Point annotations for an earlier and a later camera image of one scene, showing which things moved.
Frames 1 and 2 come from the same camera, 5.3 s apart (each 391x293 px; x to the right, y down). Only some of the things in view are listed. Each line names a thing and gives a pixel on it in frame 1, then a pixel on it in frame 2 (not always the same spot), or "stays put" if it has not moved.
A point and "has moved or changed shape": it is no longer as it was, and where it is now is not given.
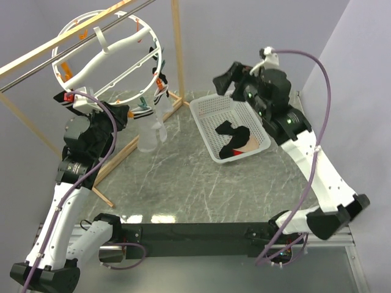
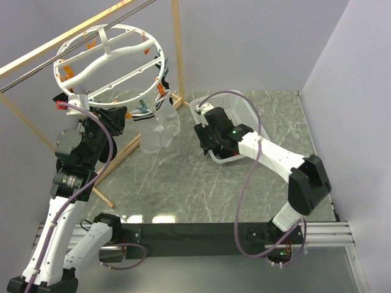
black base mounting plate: (206, 240) stays put
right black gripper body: (239, 74) to (208, 138)
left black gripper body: (102, 124) stays put
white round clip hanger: (106, 52) has moved or changed shape
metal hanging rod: (71, 49) stays put
